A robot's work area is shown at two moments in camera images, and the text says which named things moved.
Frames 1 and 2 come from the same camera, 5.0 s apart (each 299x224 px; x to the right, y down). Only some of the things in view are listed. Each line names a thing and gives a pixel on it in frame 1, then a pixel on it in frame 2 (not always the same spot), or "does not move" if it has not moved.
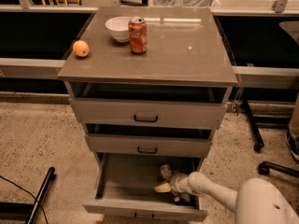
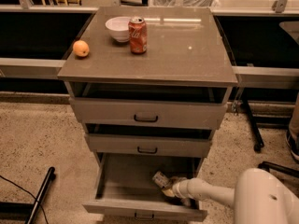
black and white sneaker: [292, 143] does not move
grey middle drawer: [183, 140] does not move
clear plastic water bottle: [166, 175] → [162, 180]
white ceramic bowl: [119, 26] does not move
